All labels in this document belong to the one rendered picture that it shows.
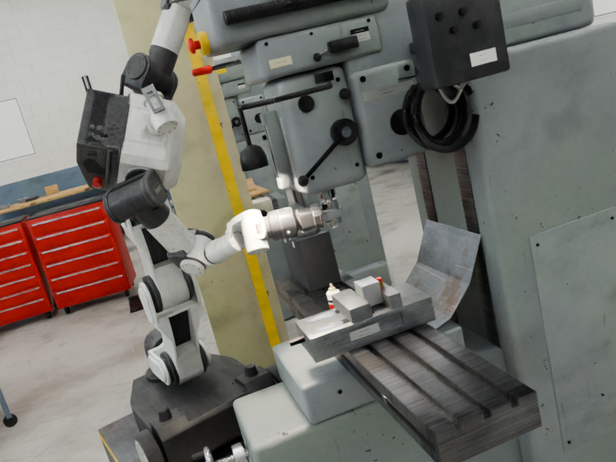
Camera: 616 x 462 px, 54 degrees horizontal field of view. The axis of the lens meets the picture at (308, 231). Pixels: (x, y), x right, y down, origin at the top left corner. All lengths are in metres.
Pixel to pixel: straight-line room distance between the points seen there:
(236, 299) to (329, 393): 1.91
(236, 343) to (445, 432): 2.49
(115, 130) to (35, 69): 8.90
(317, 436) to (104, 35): 9.47
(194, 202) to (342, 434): 1.94
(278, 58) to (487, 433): 0.98
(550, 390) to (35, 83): 9.64
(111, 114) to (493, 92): 1.08
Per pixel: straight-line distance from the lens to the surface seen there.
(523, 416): 1.33
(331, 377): 1.69
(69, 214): 6.19
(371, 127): 1.64
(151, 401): 2.53
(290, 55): 1.58
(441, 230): 1.97
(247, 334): 3.62
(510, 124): 1.72
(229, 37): 1.54
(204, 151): 3.38
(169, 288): 2.20
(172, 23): 2.04
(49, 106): 10.68
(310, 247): 2.06
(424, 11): 1.45
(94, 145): 1.83
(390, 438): 1.85
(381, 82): 1.66
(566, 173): 1.84
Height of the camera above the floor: 1.60
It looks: 13 degrees down
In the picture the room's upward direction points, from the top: 14 degrees counter-clockwise
